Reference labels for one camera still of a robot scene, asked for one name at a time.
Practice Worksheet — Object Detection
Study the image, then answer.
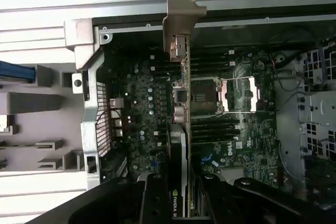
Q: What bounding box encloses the green motherboard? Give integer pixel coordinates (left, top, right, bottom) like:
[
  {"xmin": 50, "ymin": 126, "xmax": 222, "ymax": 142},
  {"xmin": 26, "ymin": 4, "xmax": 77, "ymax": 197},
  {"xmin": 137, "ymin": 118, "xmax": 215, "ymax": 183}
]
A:
[{"xmin": 103, "ymin": 41, "xmax": 279, "ymax": 190}]

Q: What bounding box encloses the black open PC case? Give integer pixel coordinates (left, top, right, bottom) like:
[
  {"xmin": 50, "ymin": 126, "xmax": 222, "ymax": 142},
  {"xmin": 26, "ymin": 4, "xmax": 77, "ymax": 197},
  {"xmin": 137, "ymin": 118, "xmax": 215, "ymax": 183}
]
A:
[{"xmin": 64, "ymin": 15, "xmax": 336, "ymax": 209}]

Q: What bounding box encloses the CPU socket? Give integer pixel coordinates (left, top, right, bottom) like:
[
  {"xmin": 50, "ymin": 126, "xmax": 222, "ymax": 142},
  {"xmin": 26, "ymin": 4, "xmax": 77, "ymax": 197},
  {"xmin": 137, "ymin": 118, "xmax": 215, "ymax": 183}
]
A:
[{"xmin": 190, "ymin": 77, "xmax": 224, "ymax": 116}]

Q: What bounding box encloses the metal socket cover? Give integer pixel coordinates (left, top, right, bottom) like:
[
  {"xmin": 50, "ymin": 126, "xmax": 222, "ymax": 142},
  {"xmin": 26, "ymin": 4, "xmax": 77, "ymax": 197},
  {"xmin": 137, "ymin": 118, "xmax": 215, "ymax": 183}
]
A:
[{"xmin": 217, "ymin": 76, "xmax": 261, "ymax": 114}]

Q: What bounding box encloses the silver drive cage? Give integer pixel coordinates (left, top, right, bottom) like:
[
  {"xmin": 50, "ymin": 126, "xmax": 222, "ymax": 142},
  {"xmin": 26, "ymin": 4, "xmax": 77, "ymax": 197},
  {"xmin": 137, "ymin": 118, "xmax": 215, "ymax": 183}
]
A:
[{"xmin": 296, "ymin": 39, "xmax": 336, "ymax": 183}]

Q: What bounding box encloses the grey parts rack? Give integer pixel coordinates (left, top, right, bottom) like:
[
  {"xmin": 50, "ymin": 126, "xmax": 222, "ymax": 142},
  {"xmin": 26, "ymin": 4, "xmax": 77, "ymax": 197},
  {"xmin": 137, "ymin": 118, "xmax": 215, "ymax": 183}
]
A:
[{"xmin": 0, "ymin": 62, "xmax": 86, "ymax": 174}]

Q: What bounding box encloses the hard disk in blue carrier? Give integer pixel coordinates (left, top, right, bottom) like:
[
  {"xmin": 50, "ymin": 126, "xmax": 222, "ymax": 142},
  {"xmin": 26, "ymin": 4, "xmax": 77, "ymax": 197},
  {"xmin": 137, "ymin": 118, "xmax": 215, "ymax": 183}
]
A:
[{"xmin": 0, "ymin": 60, "xmax": 36, "ymax": 84}]

